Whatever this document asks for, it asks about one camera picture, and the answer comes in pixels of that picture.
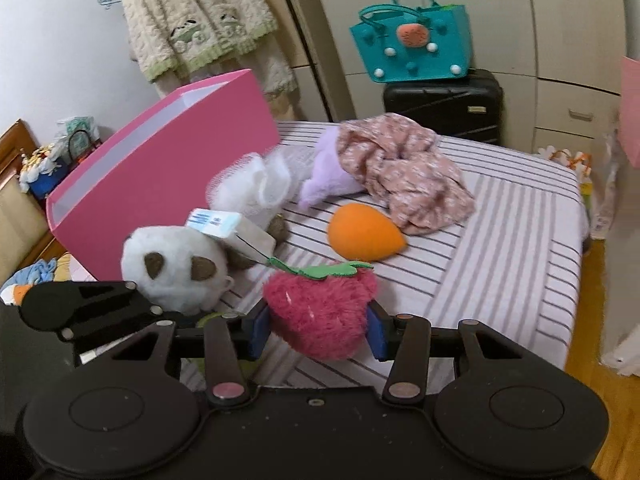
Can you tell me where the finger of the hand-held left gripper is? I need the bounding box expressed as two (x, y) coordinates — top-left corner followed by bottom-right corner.
(70, 324), (162, 367)
(19, 280), (166, 344)

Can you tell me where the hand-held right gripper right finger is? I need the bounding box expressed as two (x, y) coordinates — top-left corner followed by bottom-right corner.
(366, 302), (525, 406)

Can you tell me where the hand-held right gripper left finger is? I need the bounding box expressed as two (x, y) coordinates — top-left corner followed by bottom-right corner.
(112, 301), (273, 408)

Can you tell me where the pink strawberry plush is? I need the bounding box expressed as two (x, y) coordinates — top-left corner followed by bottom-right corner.
(262, 259), (379, 361)

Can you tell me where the orange plush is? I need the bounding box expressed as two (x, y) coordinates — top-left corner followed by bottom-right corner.
(327, 203), (409, 262)

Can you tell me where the white milk carton plush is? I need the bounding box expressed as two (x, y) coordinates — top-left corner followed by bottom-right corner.
(187, 207), (277, 266)

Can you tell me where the white and brown panda plush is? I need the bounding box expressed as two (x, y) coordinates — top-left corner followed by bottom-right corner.
(121, 212), (290, 318)

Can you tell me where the white mesh bath sponge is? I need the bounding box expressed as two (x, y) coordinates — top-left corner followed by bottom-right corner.
(206, 146), (321, 231)

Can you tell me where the pink storage box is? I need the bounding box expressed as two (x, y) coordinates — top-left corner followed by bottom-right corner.
(46, 68), (281, 282)

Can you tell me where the pink floral cloth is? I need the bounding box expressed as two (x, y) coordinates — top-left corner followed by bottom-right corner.
(336, 113), (477, 237)

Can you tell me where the blue cloth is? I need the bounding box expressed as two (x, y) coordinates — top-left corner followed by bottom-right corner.
(0, 259), (60, 307)

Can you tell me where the wooden headboard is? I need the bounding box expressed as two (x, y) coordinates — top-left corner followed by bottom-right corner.
(0, 119), (67, 286)

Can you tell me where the striped bed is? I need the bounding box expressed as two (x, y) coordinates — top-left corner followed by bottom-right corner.
(177, 120), (592, 391)

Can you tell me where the blue basket of toys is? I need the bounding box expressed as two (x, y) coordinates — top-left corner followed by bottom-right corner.
(19, 142), (72, 199)

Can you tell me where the purple plush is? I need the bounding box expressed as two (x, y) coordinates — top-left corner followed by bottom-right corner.
(298, 127), (367, 210)

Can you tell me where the clear plastic bag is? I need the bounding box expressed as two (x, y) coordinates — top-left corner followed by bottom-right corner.
(54, 115), (102, 162)

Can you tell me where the black suitcase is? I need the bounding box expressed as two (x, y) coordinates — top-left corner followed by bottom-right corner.
(383, 69), (504, 147)

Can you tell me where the flower print bag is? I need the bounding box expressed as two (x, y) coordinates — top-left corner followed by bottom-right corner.
(537, 145), (597, 211)

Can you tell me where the white plastic bag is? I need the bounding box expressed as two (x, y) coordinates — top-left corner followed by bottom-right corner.
(590, 130), (622, 241)

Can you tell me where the teal felt tote bag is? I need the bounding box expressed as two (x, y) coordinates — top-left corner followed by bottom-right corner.
(349, 0), (475, 85)

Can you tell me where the cream fleece jacket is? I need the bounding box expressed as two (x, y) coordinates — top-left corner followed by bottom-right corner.
(114, 0), (279, 84)

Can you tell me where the pink paper bag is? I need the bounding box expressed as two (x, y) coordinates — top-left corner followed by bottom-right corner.
(619, 56), (640, 169)

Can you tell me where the cream wardrobe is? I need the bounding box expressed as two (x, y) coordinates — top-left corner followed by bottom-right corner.
(272, 0), (627, 157)

